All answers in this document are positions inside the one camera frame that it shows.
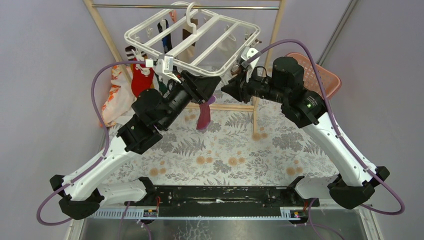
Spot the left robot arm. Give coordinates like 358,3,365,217
50,70,221,220

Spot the brown white striped sock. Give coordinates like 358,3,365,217
230,62,244,76

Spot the orange white floral cloth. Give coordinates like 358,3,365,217
100,66,136,127

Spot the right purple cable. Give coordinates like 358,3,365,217
251,39,406,240

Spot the brown mustard striped sock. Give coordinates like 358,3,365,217
125,45,147,61

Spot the pink plastic laundry basket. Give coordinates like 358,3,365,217
286,52,342,99

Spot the beige brown striped sock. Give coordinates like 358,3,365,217
177,18,200,64

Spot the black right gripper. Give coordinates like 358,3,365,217
220,64,288,104

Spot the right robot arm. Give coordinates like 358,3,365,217
221,56,380,210

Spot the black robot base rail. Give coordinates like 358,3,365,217
130,185,320,218

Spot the cream white sock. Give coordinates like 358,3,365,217
217,33,237,59

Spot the floral patterned mat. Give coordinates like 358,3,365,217
105,100,338,186

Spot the white plastic sock hanger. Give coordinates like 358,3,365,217
124,1,261,77

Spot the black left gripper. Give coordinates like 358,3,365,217
158,69,220,130

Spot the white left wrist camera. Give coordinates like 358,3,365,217
144,54,181,84

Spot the red fluffy sock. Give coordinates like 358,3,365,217
131,64,154,97

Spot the black blue sock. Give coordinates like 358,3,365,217
157,19,173,54

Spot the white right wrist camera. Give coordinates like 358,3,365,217
239,46,262,69

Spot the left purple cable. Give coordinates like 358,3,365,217
36,59,150,227

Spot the orange purple sock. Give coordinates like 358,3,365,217
196,95,216,131

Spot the wooden drying rack frame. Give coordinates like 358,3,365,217
82,0,288,136

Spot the dark green sock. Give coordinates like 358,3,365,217
155,74,168,95

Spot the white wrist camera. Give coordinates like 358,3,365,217
239,46,262,69
144,54,181,84

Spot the purple cable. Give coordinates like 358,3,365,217
251,39,406,240
36,59,150,227

